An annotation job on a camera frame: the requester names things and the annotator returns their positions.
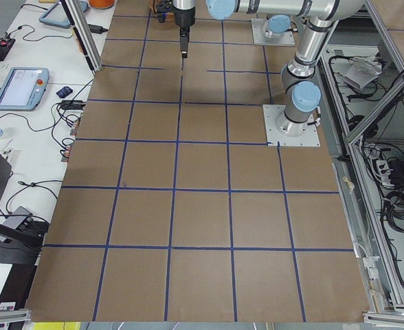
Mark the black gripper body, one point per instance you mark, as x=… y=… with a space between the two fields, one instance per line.
x=183 y=18

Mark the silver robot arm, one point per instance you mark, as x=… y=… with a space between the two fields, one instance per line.
x=303 y=95
x=277 y=25

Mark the orange round object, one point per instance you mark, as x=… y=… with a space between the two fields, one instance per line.
x=101 y=4

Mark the black power brick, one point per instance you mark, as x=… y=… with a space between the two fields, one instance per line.
x=97 y=29

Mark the far teach pendant tablet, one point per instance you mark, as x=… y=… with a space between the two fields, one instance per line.
x=56 y=16

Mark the teach pendant tablet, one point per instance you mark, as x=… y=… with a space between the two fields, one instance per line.
x=56 y=16
x=23 y=88

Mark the dark blue small pouch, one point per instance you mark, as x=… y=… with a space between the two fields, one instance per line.
x=64 y=92

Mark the near teach pendant tablet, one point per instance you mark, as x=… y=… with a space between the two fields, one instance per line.
x=23 y=88

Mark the black emergency stop box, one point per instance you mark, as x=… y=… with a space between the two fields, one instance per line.
x=6 y=43

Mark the white power strip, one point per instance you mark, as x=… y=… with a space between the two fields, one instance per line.
x=383 y=172

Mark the grey usb hub box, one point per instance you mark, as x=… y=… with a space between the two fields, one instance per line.
x=17 y=218

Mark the black monitor stand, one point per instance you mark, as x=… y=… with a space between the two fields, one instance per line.
x=21 y=246

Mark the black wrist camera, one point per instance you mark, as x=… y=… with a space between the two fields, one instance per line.
x=162 y=12

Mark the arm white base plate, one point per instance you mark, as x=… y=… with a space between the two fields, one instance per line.
x=285 y=40
x=281 y=132

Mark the aluminium frame column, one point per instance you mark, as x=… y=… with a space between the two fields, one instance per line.
x=83 y=34

